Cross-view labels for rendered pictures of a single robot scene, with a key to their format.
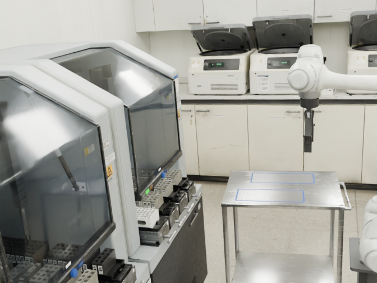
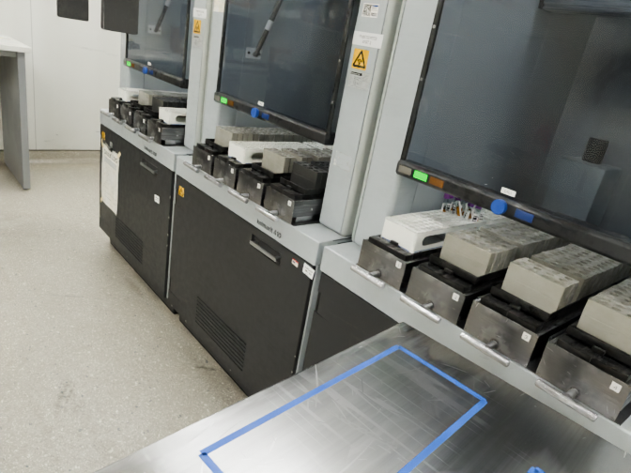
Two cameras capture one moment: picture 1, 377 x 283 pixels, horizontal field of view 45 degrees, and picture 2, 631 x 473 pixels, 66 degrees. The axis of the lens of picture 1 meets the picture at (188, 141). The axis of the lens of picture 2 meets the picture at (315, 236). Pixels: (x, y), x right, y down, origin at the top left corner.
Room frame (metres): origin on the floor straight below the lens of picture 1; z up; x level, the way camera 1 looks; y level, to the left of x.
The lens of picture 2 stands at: (2.26, -0.84, 1.21)
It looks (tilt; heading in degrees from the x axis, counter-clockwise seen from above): 21 degrees down; 117
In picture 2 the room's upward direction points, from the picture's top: 11 degrees clockwise
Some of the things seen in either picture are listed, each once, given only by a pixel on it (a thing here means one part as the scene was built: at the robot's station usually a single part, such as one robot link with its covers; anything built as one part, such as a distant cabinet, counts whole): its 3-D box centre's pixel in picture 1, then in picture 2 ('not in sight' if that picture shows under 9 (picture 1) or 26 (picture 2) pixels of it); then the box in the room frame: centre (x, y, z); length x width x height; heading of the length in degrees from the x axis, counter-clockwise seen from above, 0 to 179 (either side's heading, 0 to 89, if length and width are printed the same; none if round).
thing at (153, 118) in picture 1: (111, 115); (623, 63); (2.25, 0.38, 1.28); 0.61 x 0.51 x 0.63; 161
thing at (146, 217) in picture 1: (127, 217); (436, 230); (1.99, 0.33, 0.83); 0.30 x 0.10 x 0.06; 71
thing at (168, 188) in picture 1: (167, 189); (533, 287); (2.25, 0.13, 0.85); 0.12 x 0.02 x 0.06; 160
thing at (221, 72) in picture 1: (223, 56); not in sight; (4.49, -0.40, 1.22); 0.62 x 0.56 x 0.64; 159
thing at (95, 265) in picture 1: (102, 261); (312, 176); (1.59, 0.38, 0.85); 0.12 x 0.02 x 0.06; 160
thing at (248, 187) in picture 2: not in sight; (327, 180); (1.51, 0.63, 0.78); 0.73 x 0.14 x 0.09; 71
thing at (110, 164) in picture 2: not in sight; (107, 176); (0.27, 0.70, 0.43); 0.27 x 0.02 x 0.36; 161
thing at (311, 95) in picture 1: (309, 90); not in sight; (1.81, -0.51, 1.43); 0.09 x 0.09 x 0.06
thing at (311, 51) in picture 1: (309, 64); not in sight; (1.80, -0.50, 1.54); 0.13 x 0.11 x 0.16; 155
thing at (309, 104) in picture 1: (309, 108); not in sight; (1.81, -0.51, 1.36); 0.08 x 0.07 x 0.09; 161
